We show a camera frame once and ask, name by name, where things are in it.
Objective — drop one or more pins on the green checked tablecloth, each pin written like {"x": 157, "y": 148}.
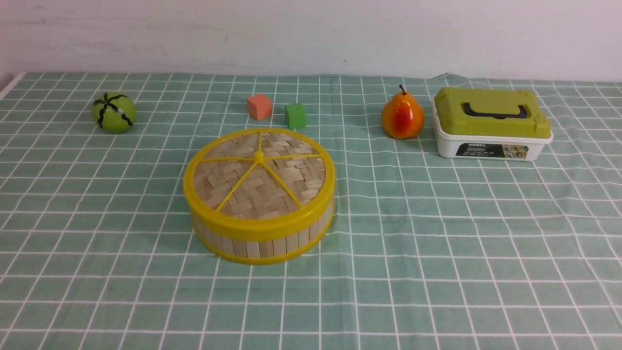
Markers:
{"x": 425, "y": 252}

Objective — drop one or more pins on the yellow rimmed bamboo steamer lid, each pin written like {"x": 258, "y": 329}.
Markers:
{"x": 261, "y": 184}

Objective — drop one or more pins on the green lidded white toolbox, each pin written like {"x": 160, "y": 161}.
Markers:
{"x": 499, "y": 124}

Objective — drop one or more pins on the orange yellow toy pear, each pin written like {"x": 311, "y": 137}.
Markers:
{"x": 402, "y": 117}

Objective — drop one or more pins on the orange foam cube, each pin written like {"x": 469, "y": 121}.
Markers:
{"x": 259, "y": 106}

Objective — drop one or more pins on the green toy watermelon ball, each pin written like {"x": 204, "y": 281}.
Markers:
{"x": 114, "y": 112}

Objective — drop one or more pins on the bamboo steamer basket yellow rim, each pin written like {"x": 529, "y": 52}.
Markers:
{"x": 264, "y": 252}

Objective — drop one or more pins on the green foam cube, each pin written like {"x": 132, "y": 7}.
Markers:
{"x": 296, "y": 116}

